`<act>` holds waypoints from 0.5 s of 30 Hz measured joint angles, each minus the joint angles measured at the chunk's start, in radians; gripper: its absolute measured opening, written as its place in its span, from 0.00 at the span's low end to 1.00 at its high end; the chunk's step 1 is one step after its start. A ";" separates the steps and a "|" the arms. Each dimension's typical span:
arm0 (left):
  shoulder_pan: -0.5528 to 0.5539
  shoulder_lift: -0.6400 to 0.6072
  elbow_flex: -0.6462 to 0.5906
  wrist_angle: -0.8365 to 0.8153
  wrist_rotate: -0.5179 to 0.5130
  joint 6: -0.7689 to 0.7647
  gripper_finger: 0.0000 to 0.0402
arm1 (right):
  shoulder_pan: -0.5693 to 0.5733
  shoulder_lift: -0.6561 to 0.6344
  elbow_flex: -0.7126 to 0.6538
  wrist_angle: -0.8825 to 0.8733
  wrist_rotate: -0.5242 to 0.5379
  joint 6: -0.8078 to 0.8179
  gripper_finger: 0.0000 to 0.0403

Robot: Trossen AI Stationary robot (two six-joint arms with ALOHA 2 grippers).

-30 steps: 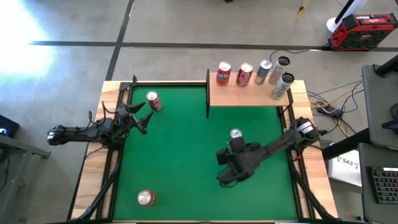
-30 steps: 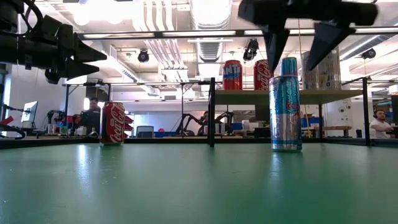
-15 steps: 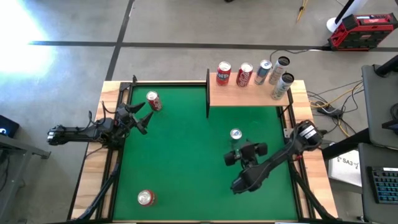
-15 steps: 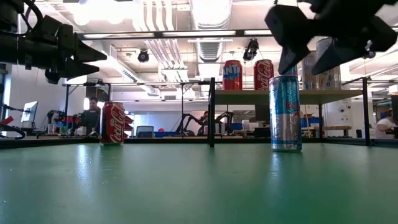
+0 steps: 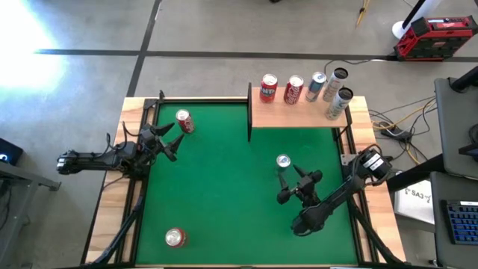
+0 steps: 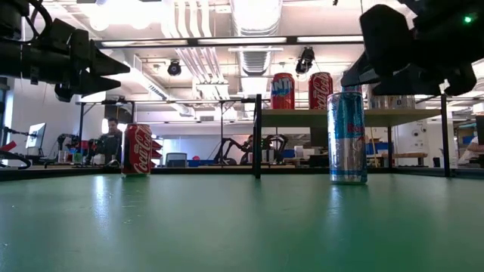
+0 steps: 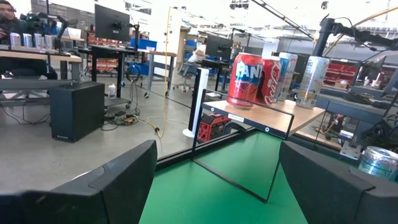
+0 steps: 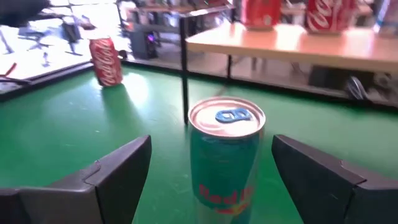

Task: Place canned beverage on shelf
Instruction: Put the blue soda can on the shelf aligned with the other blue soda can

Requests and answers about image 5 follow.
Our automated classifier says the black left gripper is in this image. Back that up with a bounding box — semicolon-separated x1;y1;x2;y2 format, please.
136;122;185;165

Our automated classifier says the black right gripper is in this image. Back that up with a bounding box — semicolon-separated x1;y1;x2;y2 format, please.
276;164;323;208

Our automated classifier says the blue silver Red Bull can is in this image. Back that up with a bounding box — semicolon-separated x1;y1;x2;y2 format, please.
305;71;328;103
276;153;292;173

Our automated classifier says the red Coca-Cola can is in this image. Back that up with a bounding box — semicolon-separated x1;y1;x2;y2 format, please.
283;75;305;106
175;108;196;135

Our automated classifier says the tall white Celsius can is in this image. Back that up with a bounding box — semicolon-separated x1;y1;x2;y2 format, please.
324;87;354;121
321;67;350;103

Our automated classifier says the red Fanta strawberry can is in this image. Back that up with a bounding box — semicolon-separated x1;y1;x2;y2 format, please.
259;72;279;104

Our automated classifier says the green table mat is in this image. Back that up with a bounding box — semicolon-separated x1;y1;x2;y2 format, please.
134;101;359;266

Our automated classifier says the red soda can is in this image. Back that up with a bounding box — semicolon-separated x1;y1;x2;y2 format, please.
164;227;189;249

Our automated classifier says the black power strip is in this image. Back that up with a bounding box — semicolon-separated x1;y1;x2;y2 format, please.
379;121;414;142

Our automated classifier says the white paper sign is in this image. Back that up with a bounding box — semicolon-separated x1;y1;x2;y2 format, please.
394;179;436;225

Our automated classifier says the grey metal stand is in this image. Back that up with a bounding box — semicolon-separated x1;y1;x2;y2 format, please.
0;160;63;269

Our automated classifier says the grey desk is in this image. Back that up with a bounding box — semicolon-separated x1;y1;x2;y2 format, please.
434;76;478;180
429;171;478;269

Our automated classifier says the black computer with blue light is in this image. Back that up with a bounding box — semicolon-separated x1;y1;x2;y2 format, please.
0;137;24;167

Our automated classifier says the black backlit keyboard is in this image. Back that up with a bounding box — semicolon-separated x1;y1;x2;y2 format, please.
441;200;478;246

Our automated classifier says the white black tower fan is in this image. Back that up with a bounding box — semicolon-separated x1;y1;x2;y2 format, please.
391;0;444;40

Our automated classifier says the yellow floor cable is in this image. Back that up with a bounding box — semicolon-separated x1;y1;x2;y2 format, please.
386;97;438;165

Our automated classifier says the yellow hanging cable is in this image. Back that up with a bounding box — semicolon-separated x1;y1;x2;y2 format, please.
355;0;371;29

